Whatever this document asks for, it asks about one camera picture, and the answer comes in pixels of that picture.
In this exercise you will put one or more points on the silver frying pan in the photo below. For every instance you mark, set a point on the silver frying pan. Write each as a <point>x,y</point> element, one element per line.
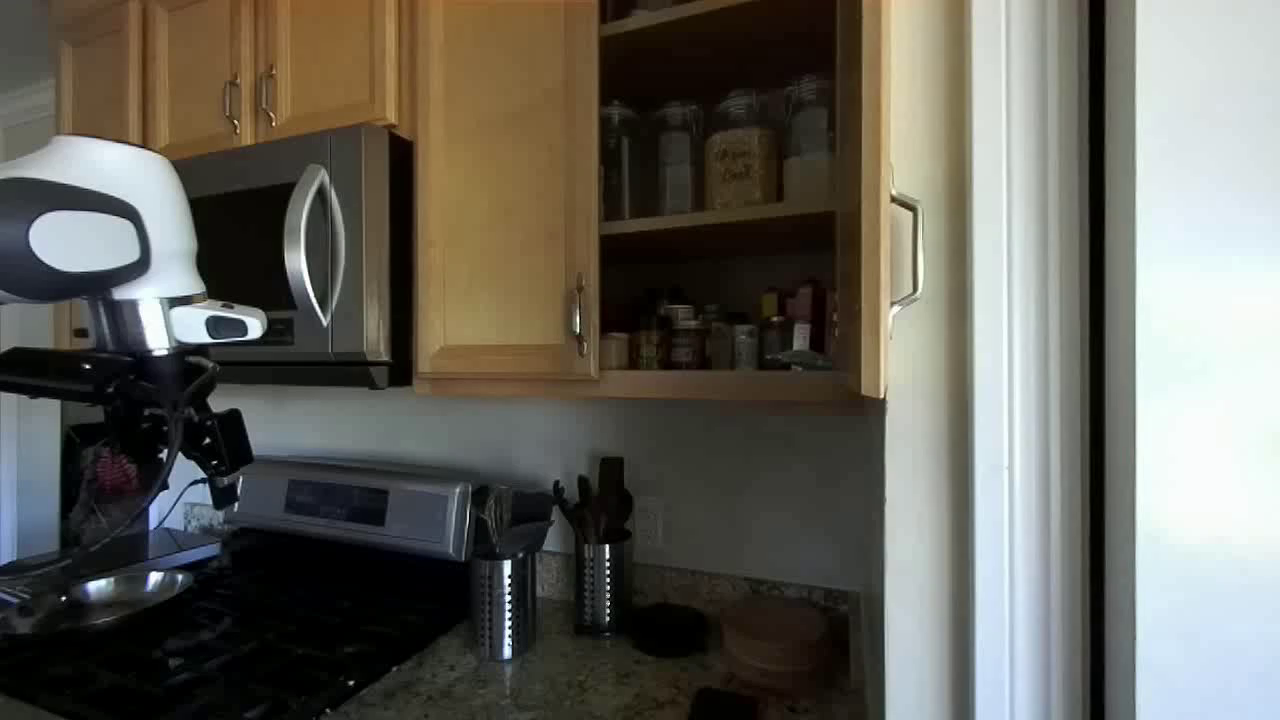
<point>93,603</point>

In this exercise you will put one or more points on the glass jar with grains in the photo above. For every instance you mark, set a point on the glass jar with grains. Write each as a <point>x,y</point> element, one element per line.
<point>743,153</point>

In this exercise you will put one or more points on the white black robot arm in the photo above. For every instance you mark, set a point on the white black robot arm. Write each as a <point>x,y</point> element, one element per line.
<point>110,225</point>

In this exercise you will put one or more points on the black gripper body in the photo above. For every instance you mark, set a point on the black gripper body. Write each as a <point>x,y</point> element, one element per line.
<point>178,422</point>

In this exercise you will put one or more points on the round wooden trivet stack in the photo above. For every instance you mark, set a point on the round wooden trivet stack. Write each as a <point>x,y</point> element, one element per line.
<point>782,647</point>

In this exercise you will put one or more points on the wooden cabinet door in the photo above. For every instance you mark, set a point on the wooden cabinet door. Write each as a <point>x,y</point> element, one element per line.
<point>873,153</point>
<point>507,191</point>

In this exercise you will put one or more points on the stainless steel microwave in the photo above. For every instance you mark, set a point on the stainless steel microwave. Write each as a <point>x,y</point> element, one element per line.
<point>317,235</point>

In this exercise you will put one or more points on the glass jar white contents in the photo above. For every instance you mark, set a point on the glass jar white contents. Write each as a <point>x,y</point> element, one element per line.
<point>811,143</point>

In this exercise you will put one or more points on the upper left cabinet doors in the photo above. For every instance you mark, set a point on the upper left cabinet doors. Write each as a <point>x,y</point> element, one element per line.
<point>192,78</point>

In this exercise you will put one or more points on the steel stove with control panel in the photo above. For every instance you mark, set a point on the steel stove with control panel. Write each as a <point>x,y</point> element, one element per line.
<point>322,584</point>

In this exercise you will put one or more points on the closed wooden cabinet door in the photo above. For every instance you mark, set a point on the closed wooden cabinet door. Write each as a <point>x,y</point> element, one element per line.
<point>507,191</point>

